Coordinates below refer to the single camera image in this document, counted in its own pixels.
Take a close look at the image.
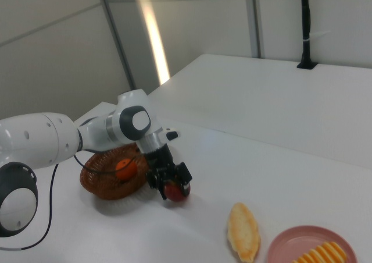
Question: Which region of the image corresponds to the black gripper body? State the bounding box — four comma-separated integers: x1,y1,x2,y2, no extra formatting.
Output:
144,145,177,180

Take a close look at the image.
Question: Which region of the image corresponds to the red apple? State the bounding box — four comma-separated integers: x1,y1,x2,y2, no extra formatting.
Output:
163,180,192,202

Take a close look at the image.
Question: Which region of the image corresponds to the orange mandarin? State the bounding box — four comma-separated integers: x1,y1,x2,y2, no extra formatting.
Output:
115,158,138,182

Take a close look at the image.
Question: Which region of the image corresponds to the pale leaf-shaped bread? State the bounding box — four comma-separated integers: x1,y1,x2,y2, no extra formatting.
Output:
227,202,262,263

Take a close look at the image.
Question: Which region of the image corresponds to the orange striped ridged bread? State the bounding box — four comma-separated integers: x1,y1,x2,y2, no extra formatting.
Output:
291,241,348,263

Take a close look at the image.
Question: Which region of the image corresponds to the brown woven basket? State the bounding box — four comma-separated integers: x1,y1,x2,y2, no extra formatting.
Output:
80,142,149,201

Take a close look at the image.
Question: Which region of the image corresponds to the pink plate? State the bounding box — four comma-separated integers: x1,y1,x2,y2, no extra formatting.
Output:
266,225,357,263

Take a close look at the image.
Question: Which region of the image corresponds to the black pole stand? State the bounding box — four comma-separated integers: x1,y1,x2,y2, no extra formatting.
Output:
296,0,317,70

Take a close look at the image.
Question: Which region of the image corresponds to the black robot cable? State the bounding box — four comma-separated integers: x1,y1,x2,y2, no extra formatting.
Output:
0,146,146,251

